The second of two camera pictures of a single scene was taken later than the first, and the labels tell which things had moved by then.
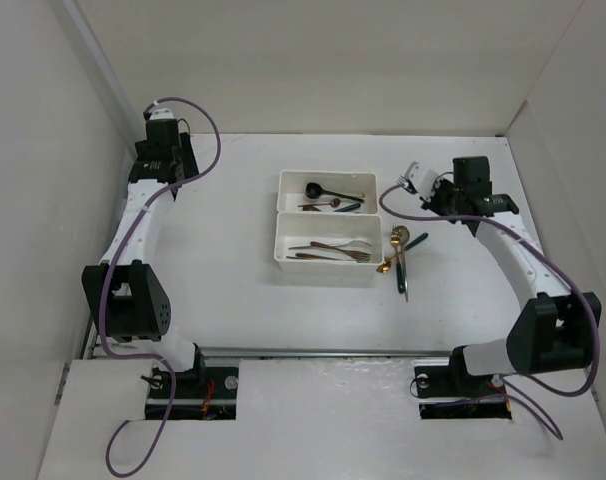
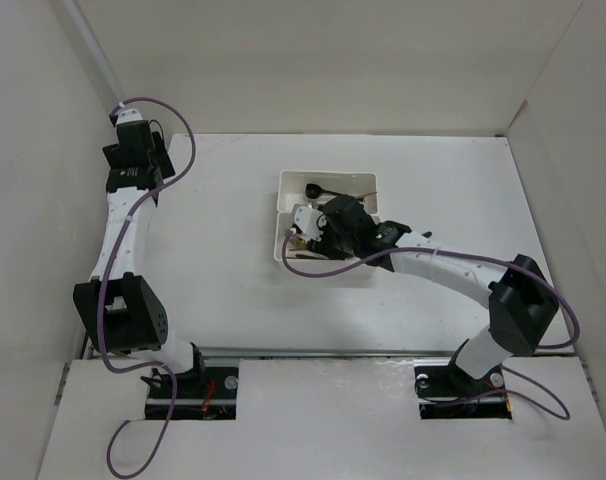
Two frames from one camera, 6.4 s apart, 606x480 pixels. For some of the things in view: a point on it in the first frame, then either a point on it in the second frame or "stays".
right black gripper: [439, 186] to [324, 247]
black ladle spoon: [314, 190] stays
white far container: [327, 192] stays
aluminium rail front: [327, 351] stays
